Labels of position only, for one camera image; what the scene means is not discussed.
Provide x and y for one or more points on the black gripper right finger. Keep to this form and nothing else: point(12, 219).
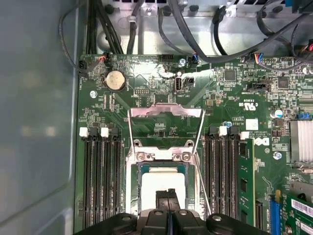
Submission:
point(181, 220)

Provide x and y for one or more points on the blue expansion slot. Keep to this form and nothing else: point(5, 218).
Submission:
point(274, 215)

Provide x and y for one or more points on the silver CPU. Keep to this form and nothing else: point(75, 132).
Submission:
point(151, 181)

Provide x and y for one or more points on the blue silver capacitor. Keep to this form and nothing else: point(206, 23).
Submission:
point(278, 113)

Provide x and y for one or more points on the silver chipset heatsink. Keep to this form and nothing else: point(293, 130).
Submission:
point(302, 140)

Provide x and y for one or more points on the black PC case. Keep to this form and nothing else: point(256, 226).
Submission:
point(36, 122)

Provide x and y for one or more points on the CPU socket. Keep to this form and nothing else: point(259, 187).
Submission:
point(130, 176)

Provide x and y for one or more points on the coin cell battery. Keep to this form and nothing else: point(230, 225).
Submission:
point(115, 80)

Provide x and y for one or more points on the black RAM slot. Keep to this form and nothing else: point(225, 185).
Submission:
point(209, 171)
point(97, 171)
point(117, 171)
point(234, 171)

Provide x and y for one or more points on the internal USB port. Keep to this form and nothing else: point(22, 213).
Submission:
point(178, 84)

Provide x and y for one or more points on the green motherboard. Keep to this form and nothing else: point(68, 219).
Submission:
point(220, 98)

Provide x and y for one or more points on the RAM slot with white clips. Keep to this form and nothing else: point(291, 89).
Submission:
point(88, 171)
point(222, 171)
point(107, 171)

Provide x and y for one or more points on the metal locking lever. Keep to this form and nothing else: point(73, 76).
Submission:
point(203, 186)

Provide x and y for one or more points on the metal socket cover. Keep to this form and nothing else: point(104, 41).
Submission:
point(166, 109)

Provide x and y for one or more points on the installed green RAM stick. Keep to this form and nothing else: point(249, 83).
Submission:
point(245, 183)

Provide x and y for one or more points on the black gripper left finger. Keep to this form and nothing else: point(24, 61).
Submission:
point(156, 220)

